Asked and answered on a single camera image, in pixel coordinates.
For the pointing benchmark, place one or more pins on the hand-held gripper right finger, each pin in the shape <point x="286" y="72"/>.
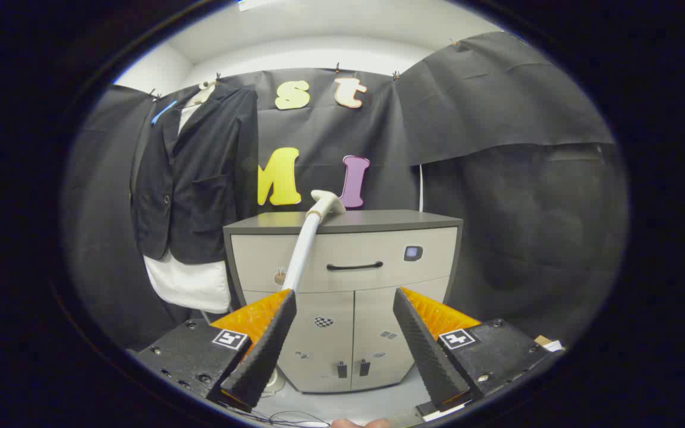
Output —
<point x="429" y="351"/>

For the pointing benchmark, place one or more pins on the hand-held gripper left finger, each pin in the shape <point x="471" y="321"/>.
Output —
<point x="265" y="351"/>

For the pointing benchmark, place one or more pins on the white shirt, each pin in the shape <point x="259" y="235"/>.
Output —
<point x="188" y="285"/>

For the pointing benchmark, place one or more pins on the white garment steamer head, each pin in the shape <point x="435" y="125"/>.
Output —
<point x="327" y="201"/>

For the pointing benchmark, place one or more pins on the black suit jacket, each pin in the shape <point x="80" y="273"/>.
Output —
<point x="211" y="172"/>

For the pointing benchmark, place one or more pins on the white clothes hanger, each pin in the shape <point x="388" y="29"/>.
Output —
<point x="206" y="92"/>

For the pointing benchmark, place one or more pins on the grey cabinet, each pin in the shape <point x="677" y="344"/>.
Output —
<point x="342" y="309"/>

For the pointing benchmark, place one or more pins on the black backdrop cloth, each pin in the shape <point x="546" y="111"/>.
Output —
<point x="497" y="208"/>

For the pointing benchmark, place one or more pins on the ceiling light panel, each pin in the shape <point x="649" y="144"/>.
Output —
<point x="259" y="4"/>

